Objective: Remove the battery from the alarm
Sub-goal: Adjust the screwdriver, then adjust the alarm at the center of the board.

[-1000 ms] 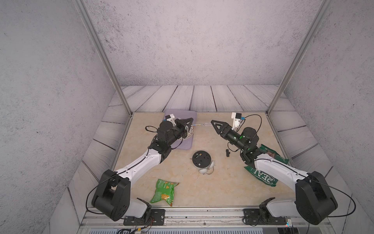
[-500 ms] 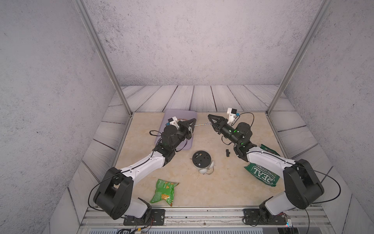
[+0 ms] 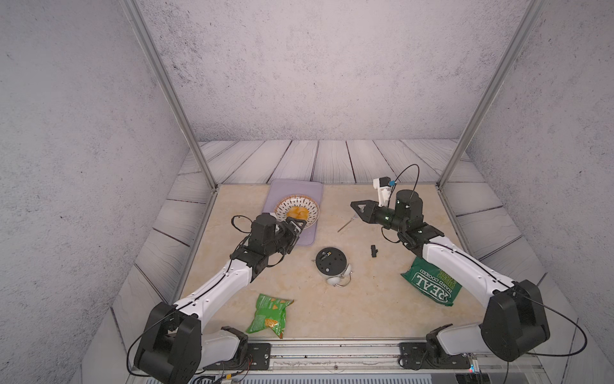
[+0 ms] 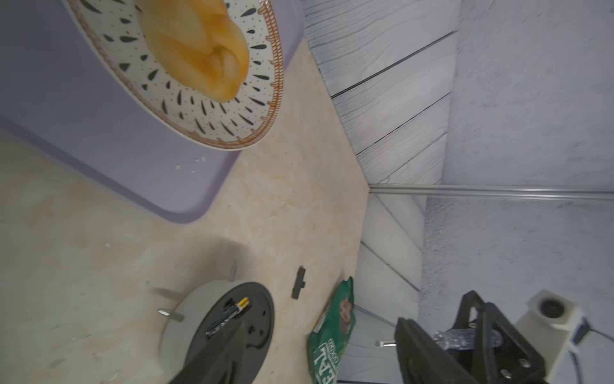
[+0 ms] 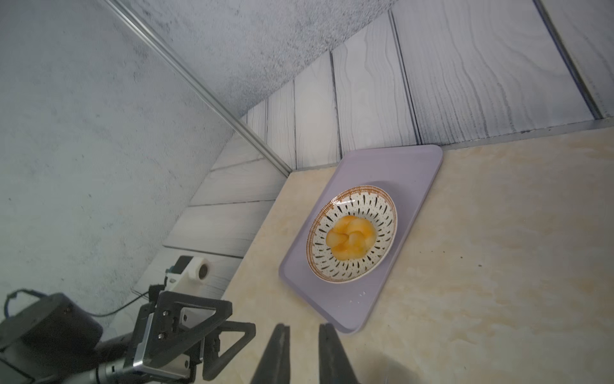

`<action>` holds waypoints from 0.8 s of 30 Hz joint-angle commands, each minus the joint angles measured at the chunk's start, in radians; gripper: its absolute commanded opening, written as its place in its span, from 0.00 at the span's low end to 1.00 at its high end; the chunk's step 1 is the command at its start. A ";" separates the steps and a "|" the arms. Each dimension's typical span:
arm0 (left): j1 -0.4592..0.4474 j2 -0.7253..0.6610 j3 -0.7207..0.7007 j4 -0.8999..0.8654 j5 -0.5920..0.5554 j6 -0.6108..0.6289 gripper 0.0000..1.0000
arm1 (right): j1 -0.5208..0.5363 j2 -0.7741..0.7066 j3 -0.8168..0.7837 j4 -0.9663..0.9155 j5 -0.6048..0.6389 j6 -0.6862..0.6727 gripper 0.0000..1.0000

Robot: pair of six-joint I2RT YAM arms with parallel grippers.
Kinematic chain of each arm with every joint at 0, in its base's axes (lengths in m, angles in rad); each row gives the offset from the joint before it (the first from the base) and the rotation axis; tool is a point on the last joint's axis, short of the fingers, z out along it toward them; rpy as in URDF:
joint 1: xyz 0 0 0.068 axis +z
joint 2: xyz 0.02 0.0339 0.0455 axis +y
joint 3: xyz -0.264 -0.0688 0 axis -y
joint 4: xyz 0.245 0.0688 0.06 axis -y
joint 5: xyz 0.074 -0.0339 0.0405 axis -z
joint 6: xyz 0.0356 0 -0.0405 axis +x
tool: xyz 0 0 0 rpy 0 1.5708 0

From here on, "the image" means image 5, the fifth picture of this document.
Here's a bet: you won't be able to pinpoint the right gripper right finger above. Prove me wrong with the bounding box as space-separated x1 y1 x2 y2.
318 323 359 384

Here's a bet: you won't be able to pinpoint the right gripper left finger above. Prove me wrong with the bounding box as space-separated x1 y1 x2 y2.
250 323 290 384

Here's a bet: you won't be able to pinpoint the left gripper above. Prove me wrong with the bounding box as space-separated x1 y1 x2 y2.
122 291 256 382

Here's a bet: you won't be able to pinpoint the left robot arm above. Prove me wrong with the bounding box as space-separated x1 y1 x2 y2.
1 291 256 383

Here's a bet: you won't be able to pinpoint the lavender tray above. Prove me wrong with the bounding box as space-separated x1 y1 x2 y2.
279 145 443 334

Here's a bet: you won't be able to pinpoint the yellow chips in bowl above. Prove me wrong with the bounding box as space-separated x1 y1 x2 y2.
326 215 377 261

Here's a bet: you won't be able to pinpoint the patterned bowl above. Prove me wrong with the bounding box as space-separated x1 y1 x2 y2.
305 185 398 284

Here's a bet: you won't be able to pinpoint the left metal frame post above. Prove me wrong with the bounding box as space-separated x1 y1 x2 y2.
104 0 293 178

